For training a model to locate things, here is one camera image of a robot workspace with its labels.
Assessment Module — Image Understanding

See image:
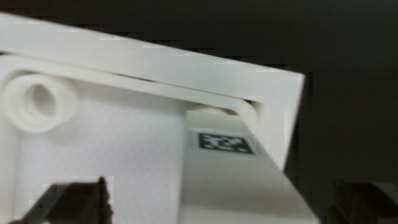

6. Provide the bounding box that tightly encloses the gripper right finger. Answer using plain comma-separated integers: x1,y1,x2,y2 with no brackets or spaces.
326,181,398,224

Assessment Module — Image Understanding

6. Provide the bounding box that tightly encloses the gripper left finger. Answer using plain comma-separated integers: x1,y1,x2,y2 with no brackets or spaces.
13,178,113,224

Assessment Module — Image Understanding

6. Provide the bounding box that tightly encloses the white desk leg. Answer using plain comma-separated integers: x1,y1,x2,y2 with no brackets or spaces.
179,108,319,224

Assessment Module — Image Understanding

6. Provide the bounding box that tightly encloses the white desk tabletop tray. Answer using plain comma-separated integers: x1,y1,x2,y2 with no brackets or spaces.
0,55,257,224

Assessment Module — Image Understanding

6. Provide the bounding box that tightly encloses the white front fence bar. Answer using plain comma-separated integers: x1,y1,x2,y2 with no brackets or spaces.
0,12,303,165

